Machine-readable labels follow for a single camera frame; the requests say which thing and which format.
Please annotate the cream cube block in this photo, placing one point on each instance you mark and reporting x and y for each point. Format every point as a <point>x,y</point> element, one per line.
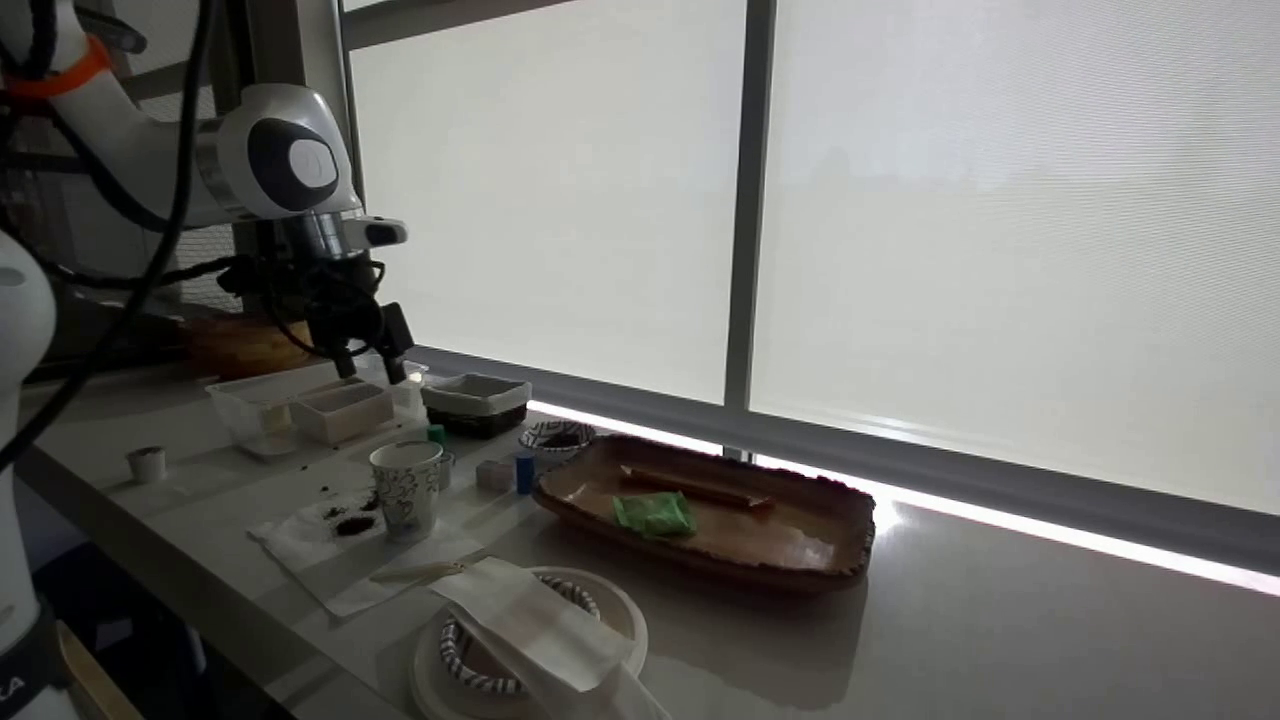
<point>414,406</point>

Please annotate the coffee grounds pile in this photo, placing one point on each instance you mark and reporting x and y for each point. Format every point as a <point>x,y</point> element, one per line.
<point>347,506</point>

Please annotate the white paper cup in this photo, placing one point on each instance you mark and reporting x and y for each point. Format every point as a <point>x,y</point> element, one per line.
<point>409,491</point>

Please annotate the folded white napkin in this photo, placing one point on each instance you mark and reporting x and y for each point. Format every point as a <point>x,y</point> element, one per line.
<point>534,626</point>

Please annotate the white paper serviette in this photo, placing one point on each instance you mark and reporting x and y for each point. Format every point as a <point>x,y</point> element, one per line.
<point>304,564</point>

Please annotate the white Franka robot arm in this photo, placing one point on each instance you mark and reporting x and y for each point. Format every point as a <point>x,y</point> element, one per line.
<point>203,163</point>

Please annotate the small patterned bowl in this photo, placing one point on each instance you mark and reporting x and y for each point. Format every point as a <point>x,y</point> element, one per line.
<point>558,441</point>

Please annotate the wooden spoon stick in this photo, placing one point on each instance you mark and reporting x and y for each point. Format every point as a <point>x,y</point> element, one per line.
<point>694,487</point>

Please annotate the brown round wooden dish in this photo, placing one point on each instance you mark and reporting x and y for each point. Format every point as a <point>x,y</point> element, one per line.
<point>245,345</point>

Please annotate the green packet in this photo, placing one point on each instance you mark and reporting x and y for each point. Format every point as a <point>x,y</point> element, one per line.
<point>654,513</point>

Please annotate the ground coffee pile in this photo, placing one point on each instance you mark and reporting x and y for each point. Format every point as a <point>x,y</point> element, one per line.
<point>355,525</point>

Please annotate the white foam packaging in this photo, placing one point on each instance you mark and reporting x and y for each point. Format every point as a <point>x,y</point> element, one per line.
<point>294,415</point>

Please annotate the wooden block red letter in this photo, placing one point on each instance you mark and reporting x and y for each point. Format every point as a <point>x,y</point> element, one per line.
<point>493,478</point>

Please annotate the wooden stir stick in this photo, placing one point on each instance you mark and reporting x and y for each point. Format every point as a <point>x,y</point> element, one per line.
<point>443,564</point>

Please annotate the small white pod cup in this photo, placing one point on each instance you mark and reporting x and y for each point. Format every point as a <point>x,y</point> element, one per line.
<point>146,465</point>

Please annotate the white roller blind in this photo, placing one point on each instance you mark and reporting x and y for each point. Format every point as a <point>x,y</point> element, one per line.
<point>1042,240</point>
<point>561,202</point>

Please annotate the wooden plank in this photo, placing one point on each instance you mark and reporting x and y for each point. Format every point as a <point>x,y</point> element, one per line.
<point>90,684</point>

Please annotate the green cylinder block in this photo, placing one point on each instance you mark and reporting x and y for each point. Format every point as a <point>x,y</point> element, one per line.
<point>437,434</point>

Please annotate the wooden block blue number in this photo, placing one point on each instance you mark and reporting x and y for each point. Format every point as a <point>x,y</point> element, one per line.
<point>527,474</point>

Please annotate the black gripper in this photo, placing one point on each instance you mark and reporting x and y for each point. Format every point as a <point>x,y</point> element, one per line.
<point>322,287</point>

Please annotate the brown wooden tray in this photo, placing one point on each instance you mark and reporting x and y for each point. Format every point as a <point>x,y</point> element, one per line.
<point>773,534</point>

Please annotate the grey window mullion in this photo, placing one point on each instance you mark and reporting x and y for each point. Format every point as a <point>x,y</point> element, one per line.
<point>749,202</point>

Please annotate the white rectangular dish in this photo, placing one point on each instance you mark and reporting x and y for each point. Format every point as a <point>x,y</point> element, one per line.
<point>476,400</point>

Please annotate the white patterned plate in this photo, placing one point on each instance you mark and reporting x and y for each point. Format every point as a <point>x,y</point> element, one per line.
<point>621,612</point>

